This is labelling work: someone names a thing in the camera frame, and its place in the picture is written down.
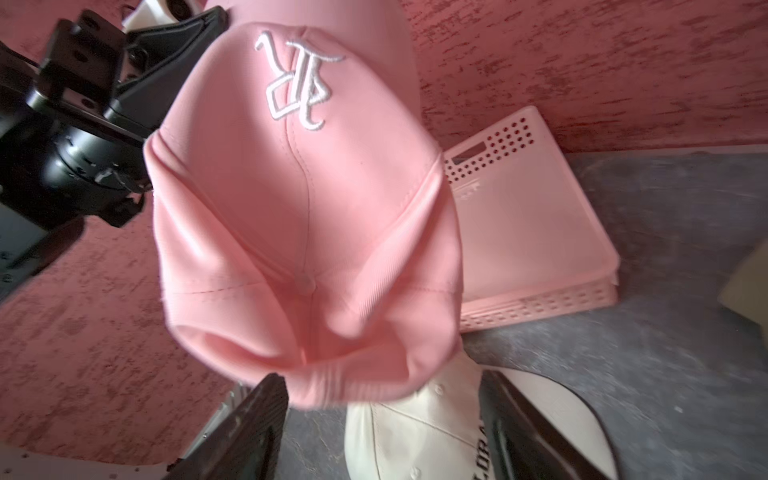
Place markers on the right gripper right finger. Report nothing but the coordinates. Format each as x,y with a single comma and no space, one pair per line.
538,429

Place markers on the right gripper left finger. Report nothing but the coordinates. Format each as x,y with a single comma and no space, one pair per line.
247,443

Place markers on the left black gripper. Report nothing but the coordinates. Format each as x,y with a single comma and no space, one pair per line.
66,148

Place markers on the white pink baseball cap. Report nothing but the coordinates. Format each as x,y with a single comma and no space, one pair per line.
437,433

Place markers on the beige baseball cap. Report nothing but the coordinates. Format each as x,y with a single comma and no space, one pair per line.
745,292

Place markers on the pink plastic basket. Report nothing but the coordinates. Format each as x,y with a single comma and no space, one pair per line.
533,246

